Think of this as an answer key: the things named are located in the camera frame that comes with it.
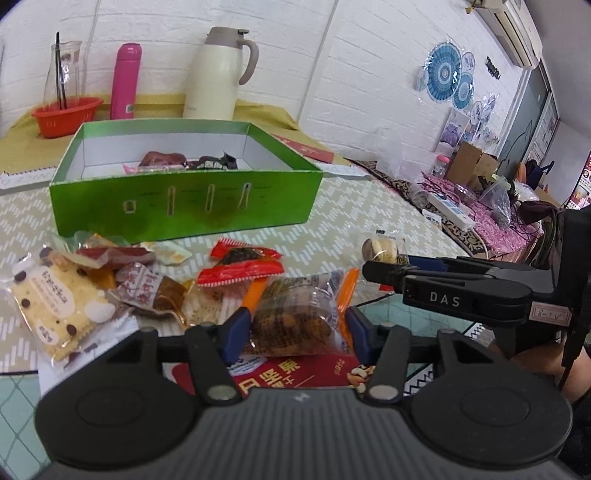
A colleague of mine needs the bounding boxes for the pale yellow snack packet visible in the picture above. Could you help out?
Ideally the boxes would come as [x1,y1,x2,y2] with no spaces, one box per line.
[140,242,193,265]

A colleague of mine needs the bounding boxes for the brown cardboard box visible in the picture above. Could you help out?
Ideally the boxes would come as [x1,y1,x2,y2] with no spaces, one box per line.
[445,141,500,182]

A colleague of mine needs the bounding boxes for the patterned tablecloth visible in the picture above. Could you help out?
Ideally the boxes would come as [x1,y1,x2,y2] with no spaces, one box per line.
[0,164,467,384]

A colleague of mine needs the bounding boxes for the clear zip bag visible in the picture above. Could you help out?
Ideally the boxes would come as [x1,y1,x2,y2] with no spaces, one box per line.
[479,178,514,228]

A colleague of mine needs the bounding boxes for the chocolate chip cookie packet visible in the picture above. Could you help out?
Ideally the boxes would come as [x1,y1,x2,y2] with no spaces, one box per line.
[9,251,123,365]

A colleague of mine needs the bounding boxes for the round pastry packet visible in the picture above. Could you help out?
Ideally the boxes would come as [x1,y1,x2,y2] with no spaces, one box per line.
[361,230,407,265]

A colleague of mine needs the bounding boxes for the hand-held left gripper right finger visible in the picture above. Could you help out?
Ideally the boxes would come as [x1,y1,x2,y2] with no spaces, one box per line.
[345,307,481,402]

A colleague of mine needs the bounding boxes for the black chopsticks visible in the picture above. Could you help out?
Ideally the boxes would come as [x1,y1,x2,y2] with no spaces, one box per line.
[54,31,69,109]

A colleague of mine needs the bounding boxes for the cream thermos jug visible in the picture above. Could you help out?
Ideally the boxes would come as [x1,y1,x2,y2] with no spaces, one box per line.
[182,27,259,121]

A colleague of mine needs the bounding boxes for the clear cracker packet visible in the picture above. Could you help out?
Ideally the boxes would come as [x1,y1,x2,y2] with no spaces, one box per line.
[181,277,234,326]

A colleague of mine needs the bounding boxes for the dark brown snack packet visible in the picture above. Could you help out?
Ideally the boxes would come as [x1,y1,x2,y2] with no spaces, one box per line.
[139,151,188,169]

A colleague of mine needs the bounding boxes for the dark red snack packet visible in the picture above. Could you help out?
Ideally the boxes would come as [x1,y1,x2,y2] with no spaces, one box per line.
[76,233,155,269]

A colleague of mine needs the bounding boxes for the clear plastic bag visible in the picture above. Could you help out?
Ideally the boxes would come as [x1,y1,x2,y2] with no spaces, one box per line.
[375,137,435,186]

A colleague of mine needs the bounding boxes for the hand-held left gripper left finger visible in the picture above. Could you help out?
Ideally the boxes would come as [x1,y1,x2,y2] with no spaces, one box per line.
[115,307,252,402]

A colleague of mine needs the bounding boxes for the large blue paper fan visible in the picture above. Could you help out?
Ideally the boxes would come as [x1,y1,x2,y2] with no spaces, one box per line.
[425,41,463,103]

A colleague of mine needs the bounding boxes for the leopard print cloth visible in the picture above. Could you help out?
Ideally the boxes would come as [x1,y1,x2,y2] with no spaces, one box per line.
[350,158,491,260]

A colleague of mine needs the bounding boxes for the person's right forearm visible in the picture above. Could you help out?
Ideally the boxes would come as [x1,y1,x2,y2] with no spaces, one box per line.
[510,344,591,404]

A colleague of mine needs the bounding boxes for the white air conditioner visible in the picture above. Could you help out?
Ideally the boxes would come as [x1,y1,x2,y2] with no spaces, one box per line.
[475,0,544,70]

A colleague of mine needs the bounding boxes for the clear orange-edged snack packet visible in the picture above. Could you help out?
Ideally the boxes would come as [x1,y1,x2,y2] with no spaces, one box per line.
[242,268,360,360]

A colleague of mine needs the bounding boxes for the red envelope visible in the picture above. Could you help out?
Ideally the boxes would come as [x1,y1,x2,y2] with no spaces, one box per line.
[271,134,336,165]

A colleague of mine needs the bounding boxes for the small blue paper fan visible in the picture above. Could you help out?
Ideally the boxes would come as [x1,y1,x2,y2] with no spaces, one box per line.
[452,70,476,110]

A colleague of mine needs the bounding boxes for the glass carafe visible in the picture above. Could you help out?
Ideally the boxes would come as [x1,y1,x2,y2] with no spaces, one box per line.
[43,41,83,104]

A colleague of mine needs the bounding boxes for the pink thermos bottle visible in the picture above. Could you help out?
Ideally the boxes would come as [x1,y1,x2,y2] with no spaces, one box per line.
[110,43,142,121]

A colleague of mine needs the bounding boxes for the pink patterned cloth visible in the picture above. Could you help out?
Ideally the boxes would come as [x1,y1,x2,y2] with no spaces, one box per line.
[417,173,555,260]

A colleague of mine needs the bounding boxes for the white power strip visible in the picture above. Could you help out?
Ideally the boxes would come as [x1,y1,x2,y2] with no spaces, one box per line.
[426,191,476,228]

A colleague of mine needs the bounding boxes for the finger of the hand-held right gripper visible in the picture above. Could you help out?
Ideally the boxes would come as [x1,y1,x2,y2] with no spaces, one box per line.
[361,260,534,325]
[406,255,553,297]

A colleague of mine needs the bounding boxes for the purple picture card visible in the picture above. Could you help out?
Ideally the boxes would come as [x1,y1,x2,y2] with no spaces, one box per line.
[444,108,472,145]

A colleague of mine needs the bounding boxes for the orange plastic basket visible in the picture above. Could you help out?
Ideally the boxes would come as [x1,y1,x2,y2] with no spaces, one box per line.
[31,97,103,138]

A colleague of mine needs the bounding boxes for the clear brown tofu snack packet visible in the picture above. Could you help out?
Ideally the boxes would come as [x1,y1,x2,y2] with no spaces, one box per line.
[108,262,195,320]

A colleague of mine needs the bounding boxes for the red nut packet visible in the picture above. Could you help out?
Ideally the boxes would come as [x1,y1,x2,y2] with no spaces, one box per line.
[171,353,377,400]

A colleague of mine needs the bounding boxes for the green cardboard box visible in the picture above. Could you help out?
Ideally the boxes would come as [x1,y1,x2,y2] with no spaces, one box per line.
[49,119,324,244]

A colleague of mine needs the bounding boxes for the black snack packet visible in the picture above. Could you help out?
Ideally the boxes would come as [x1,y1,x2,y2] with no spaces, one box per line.
[187,151,238,171]

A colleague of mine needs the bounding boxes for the yellow-green cloth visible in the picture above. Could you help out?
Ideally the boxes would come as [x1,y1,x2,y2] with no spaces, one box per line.
[0,93,352,174]

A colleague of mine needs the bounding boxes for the white wall pipe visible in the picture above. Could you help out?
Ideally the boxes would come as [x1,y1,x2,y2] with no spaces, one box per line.
[298,0,345,121]

